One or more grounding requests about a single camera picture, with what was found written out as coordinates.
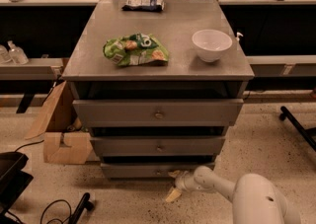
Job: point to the brown cardboard box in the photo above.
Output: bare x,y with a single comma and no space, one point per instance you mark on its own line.
57,123

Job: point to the grey drawer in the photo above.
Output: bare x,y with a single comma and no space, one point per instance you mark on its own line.
143,113
141,170
157,146

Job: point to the black chair base left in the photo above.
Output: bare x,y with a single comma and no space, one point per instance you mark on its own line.
13,181

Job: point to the green chip bag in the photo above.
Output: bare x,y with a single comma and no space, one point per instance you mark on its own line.
134,50

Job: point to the white bowl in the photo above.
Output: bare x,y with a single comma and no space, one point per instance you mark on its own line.
210,45

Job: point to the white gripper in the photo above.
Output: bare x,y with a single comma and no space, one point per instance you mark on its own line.
181,184

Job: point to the grey drawer cabinet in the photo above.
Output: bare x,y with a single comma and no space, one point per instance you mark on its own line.
91,76

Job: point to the grey middle drawer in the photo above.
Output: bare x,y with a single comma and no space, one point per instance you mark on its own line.
157,146

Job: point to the grey bottom drawer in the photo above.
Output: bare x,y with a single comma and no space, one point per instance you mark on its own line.
141,170

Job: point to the blue white snack bag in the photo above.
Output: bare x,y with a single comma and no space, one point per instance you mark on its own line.
144,5

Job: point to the black bar foot right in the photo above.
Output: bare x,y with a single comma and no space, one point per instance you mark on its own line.
309,134

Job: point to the clear sanitizer bottle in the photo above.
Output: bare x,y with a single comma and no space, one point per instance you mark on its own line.
17,54

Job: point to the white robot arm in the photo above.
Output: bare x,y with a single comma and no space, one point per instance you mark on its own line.
255,199

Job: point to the black caster leg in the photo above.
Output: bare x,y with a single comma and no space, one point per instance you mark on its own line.
84,204

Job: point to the grey top drawer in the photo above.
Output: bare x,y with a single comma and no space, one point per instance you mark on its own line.
143,113

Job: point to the white pump bottle top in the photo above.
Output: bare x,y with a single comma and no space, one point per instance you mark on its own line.
239,36

